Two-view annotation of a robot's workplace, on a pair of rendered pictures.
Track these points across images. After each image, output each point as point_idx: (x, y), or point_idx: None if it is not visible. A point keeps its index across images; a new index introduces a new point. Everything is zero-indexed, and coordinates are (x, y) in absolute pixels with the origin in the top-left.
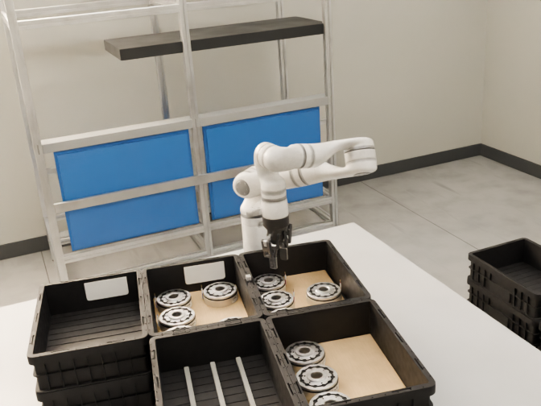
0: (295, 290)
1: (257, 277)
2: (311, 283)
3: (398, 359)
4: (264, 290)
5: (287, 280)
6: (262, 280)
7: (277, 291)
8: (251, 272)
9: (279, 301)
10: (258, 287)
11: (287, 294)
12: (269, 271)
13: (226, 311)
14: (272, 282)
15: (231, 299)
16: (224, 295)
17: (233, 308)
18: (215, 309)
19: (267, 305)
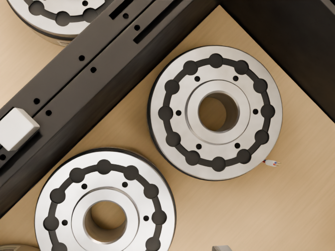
0: (250, 204)
1: (223, 52)
2: (321, 229)
3: None
4: (152, 133)
5: (298, 136)
6: (201, 95)
7: (161, 191)
8: (249, 7)
9: (87, 250)
10: (150, 103)
11: (160, 240)
12: (298, 62)
13: (9, 55)
14: (206, 140)
15: (54, 40)
16: (45, 5)
17: (35, 70)
18: (0, 10)
19: (42, 220)
